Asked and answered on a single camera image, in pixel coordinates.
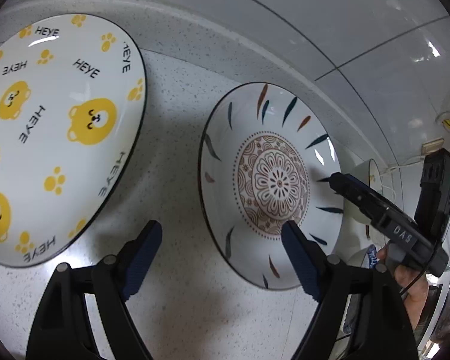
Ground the white plate with mandala pattern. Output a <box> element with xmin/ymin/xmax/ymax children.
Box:
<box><xmin>198</xmin><ymin>82</ymin><xmax>344</xmax><ymax>291</ymax></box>

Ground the white plate with yellow bears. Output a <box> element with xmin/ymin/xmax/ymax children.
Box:
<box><xmin>0</xmin><ymin>13</ymin><xmax>147</xmax><ymax>267</ymax></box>

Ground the person's right hand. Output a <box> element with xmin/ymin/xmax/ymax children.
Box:
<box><xmin>393</xmin><ymin>265</ymin><xmax>429</xmax><ymax>330</ymax></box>

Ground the white cable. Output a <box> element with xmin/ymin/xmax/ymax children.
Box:
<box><xmin>380</xmin><ymin>154</ymin><xmax>425</xmax><ymax>175</ymax></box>

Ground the beige wall socket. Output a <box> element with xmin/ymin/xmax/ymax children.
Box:
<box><xmin>421</xmin><ymin>137</ymin><xmax>445</xmax><ymax>155</ymax></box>

